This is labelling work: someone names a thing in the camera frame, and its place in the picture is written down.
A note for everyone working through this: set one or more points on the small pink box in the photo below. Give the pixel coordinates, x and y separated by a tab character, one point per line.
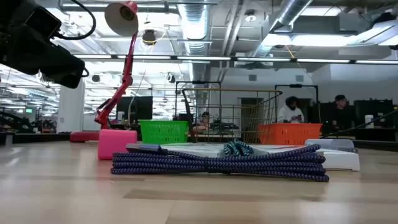
116	144

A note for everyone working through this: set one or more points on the blue purple pen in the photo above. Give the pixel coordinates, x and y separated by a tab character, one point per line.
217	165

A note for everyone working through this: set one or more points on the small white grey adapter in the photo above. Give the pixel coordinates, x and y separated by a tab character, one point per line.
332	145

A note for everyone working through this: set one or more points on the white building column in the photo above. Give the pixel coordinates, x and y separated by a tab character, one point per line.
71	105

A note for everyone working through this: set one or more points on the red desk lamp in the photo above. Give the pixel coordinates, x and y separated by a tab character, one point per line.
84	137

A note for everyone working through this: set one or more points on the green plastic basket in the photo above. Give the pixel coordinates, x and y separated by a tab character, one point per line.
163	132

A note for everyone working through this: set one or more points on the person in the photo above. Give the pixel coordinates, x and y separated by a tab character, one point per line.
342	115
290	113
203	123

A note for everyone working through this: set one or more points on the orange plastic basket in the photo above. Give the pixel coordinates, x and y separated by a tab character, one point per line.
289	133

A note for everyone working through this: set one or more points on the white canister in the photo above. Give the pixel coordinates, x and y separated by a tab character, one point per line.
369	122

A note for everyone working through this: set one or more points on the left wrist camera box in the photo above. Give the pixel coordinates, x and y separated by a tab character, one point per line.
43	23

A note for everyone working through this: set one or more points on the black aluminium table frame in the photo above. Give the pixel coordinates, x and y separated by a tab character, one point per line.
37	138

